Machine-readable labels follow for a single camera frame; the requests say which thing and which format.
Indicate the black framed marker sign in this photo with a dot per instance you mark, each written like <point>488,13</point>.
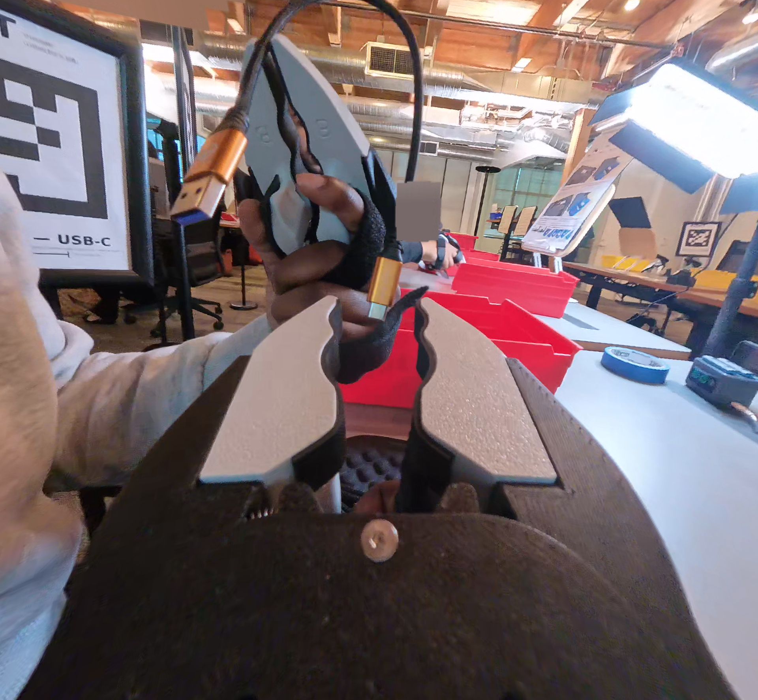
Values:
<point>59,119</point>

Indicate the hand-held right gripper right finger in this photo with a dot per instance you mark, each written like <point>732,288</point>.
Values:
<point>485,410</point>

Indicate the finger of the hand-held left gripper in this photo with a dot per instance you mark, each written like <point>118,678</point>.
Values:
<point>263,137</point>
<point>331,119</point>

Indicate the grey box device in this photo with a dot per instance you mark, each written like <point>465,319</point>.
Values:
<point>747,356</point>

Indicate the red plastic bin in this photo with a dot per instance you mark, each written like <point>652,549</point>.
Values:
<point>471,242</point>
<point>509,291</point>
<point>521,344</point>

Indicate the white ceiling vent unit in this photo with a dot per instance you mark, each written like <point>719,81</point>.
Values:
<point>388,60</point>

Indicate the white poster board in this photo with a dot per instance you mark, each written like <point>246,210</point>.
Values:
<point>574,208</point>

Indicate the small framed marker tag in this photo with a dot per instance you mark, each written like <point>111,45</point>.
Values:
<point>699,238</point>

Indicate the blue tape roll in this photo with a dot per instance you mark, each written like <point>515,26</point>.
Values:
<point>610,365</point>

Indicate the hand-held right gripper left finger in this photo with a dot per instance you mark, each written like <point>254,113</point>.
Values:
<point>278,404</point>

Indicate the person's pale hoodie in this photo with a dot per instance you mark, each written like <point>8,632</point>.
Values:
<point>23,356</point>

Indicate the open cardboard box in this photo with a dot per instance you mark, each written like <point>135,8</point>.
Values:
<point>636,244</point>

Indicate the dark blue box device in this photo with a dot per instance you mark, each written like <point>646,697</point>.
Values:
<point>722,386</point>

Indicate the row of yellow bins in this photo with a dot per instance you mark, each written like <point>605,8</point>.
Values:
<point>627,263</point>
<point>734,280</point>

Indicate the black light stand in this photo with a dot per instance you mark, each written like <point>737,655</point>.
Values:
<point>731,297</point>

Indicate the person's left forearm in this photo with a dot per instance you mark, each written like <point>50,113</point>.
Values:
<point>148,392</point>

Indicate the black floor lamp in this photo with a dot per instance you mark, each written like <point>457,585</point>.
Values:
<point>489,169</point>

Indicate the silver air duct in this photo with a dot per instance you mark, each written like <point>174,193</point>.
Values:
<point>462,84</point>

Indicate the black post with round base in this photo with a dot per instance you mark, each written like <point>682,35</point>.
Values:
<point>243,304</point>

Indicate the long wooden table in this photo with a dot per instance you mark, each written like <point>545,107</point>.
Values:
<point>627,279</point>

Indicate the bright studio light panel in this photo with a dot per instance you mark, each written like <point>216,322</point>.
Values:
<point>693,119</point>

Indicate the small white vent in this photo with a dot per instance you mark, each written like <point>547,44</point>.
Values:
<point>427,148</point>

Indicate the person's left hand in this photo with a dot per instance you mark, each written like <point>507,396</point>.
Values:
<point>308,273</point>

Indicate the black stand pole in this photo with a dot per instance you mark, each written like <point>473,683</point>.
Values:
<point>187,309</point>

